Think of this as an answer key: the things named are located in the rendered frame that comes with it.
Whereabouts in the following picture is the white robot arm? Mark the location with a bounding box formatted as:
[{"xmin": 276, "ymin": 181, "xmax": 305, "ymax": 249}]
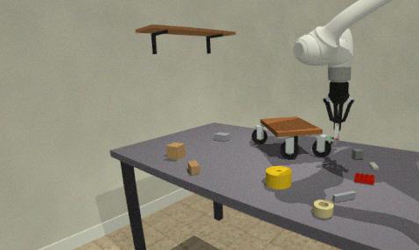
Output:
[{"xmin": 293, "ymin": 0, "xmax": 392, "ymax": 82}]

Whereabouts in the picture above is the yellow short cylinder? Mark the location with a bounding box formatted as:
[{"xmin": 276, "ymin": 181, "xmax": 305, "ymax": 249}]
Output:
[{"xmin": 266, "ymin": 166, "xmax": 292, "ymax": 190}]

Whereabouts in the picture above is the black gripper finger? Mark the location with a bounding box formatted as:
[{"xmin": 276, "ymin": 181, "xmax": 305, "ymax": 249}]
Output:
[
  {"xmin": 323, "ymin": 96, "xmax": 338, "ymax": 139},
  {"xmin": 336, "ymin": 96, "xmax": 354, "ymax": 139}
]

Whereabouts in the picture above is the beige roll of tape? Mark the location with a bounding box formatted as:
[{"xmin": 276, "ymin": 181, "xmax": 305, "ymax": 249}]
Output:
[{"xmin": 313, "ymin": 199, "xmax": 333, "ymax": 219}]

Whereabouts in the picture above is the red toy building brick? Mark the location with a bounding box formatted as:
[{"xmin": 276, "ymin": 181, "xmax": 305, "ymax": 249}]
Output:
[{"xmin": 354, "ymin": 173, "xmax": 374, "ymax": 184}]

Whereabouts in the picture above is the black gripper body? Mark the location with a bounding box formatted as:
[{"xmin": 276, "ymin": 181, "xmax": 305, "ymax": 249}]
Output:
[{"xmin": 328, "ymin": 82, "xmax": 350, "ymax": 104}]

